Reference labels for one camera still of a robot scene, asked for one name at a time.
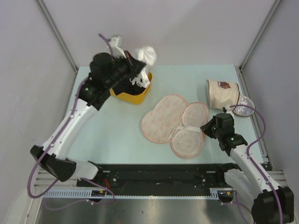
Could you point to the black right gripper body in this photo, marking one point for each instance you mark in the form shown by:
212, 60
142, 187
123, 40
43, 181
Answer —
218, 133

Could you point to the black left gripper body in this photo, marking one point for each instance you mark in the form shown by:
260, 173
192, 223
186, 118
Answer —
122, 68

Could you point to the white satin bra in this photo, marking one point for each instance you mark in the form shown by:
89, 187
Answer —
146, 54

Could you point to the pink tulip mesh laundry bag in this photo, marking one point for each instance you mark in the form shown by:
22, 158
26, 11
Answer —
177, 122

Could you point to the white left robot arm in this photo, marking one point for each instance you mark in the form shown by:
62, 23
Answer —
52, 156

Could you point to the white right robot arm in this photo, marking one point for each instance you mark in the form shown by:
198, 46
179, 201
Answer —
270, 202

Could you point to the beige fabric storage bag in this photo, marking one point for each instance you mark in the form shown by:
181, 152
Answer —
227, 94

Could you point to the black clothes pile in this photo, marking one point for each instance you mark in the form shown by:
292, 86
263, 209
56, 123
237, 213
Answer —
125, 86

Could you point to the yellow plastic basket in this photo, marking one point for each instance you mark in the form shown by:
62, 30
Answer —
136, 100

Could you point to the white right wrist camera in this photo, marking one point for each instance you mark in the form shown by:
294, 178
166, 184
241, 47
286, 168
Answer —
228, 111

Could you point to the white slotted cable duct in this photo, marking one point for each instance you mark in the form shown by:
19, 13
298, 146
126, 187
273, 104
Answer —
194, 193

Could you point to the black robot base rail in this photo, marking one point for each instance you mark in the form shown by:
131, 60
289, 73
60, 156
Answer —
163, 177

